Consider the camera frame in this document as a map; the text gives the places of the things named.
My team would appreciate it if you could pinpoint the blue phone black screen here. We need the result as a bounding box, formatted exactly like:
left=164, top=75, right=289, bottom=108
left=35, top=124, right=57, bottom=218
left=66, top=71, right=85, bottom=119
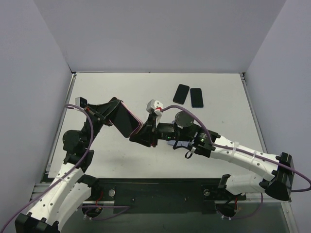
left=190, top=88, right=204, bottom=108

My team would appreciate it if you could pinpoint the lilac phone case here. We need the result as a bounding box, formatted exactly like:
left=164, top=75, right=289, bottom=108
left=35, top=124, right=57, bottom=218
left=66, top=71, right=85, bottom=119
left=168, top=140, right=192, bottom=150

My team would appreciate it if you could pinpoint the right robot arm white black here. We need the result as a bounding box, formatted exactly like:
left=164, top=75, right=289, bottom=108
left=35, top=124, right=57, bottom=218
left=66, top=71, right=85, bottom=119
left=130, top=111, right=294, bottom=201

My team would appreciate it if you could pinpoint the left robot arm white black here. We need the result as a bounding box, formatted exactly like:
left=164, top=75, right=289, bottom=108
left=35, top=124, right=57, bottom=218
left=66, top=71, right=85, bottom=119
left=15, top=98, right=122, bottom=233

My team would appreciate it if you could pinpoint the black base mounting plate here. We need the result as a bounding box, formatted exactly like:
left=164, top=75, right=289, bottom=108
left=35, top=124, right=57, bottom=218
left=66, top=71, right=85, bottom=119
left=86, top=178, right=246, bottom=214

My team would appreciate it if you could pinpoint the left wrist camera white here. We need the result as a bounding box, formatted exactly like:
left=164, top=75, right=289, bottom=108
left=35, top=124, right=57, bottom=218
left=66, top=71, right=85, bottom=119
left=74, top=97, right=88, bottom=109

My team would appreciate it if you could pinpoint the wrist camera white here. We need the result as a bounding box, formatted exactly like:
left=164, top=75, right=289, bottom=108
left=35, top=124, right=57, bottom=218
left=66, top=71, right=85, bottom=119
left=74, top=97, right=88, bottom=109
left=146, top=99, right=163, bottom=126

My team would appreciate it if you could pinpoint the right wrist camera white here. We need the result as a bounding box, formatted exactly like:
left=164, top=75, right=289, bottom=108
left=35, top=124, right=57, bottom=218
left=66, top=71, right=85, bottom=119
left=146, top=99, right=163, bottom=126

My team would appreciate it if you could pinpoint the aluminium frame rail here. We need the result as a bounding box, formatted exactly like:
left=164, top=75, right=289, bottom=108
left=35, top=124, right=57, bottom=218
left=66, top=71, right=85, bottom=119
left=30, top=183, right=51, bottom=201

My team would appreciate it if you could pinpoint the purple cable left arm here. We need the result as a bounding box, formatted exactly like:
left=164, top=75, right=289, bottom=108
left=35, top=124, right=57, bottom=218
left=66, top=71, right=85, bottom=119
left=7, top=103, right=131, bottom=229

